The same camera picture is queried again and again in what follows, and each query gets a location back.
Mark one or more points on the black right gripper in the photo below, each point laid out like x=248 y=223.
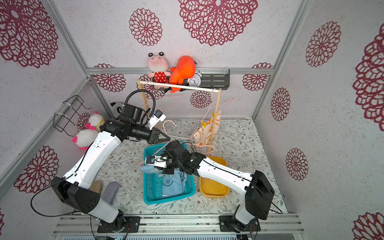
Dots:
x=169 y=162

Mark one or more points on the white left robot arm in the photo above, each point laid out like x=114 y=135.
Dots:
x=73 y=189

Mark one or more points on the white orange patterned towel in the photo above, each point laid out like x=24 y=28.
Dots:
x=203 y=136

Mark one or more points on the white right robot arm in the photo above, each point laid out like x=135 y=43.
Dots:
x=255 y=188

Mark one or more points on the grey slipper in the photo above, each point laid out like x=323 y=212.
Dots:
x=110 y=192

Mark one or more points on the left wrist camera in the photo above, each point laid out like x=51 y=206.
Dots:
x=157 y=117

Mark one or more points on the yellow plastic tray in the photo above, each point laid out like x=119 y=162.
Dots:
x=212 y=189

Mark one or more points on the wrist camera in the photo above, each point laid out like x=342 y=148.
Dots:
x=156 y=161
x=157 y=117

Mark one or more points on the white alarm clock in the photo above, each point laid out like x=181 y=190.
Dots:
x=196 y=80

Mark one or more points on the orange plush toy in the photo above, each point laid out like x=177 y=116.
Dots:
x=185 y=69

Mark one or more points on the grey husky plush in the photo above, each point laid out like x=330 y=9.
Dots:
x=117 y=108

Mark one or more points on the white plush striped outfit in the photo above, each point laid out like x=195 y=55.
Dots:
x=85 y=138

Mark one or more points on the black wire wall basket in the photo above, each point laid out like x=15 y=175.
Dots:
x=73 y=118

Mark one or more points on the black wall shelf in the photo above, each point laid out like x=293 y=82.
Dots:
x=216 y=81

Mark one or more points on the pink frog plush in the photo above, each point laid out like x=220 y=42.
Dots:
x=158 y=67

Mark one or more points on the wooden clothes rack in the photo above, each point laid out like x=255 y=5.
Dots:
x=201 y=97

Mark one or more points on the light blue towel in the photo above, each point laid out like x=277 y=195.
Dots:
x=174 y=185

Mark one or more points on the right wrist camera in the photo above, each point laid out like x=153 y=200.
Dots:
x=156 y=161

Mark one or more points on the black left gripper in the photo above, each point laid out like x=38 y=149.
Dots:
x=153 y=135

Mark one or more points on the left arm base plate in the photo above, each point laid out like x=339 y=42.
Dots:
x=123 y=224

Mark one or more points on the teal plastic basket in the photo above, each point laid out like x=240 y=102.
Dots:
x=160 y=188

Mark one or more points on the blue spotted towel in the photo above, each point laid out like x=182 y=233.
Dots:
x=149 y=169

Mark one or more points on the yellow clothespin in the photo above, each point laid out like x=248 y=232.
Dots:
x=208 y=122

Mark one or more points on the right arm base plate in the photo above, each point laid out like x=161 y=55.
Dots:
x=230 y=224

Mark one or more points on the beige slipper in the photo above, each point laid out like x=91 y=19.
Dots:
x=96 y=187

